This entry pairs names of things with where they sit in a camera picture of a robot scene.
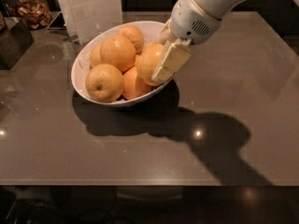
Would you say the white rounded gripper body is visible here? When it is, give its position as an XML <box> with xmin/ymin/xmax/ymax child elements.
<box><xmin>170</xmin><ymin>0</ymin><xmax>221</xmax><ymax>44</ymax></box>

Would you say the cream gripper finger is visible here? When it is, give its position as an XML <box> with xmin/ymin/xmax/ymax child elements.
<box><xmin>151</xmin><ymin>38</ymin><xmax>191</xmax><ymax>84</ymax></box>
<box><xmin>154</xmin><ymin>20</ymin><xmax>177</xmax><ymax>45</ymax></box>

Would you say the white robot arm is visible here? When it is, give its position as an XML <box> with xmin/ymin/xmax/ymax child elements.
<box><xmin>151</xmin><ymin>0</ymin><xmax>298</xmax><ymax>84</ymax></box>

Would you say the white oval bowl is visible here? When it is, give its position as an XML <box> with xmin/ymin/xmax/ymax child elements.
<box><xmin>71</xmin><ymin>21</ymin><xmax>173</xmax><ymax>107</ymax></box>

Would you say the left hidden orange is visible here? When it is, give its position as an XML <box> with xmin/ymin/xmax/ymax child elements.
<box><xmin>90</xmin><ymin>45</ymin><xmax>102</xmax><ymax>67</ymax></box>

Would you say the front left yellowish orange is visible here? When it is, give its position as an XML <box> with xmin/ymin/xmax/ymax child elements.
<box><xmin>85</xmin><ymin>63</ymin><xmax>124</xmax><ymax>103</ymax></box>

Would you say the white paper sign stand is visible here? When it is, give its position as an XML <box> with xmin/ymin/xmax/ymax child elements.
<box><xmin>58</xmin><ymin>0</ymin><xmax>122</xmax><ymax>45</ymax></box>

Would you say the jar of dried snacks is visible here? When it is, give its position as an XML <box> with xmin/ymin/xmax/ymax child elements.
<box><xmin>1</xmin><ymin>0</ymin><xmax>51</xmax><ymax>30</ymax></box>

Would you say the dark box on table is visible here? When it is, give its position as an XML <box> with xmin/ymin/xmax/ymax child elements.
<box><xmin>0</xmin><ymin>17</ymin><xmax>35</xmax><ymax>70</ymax></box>

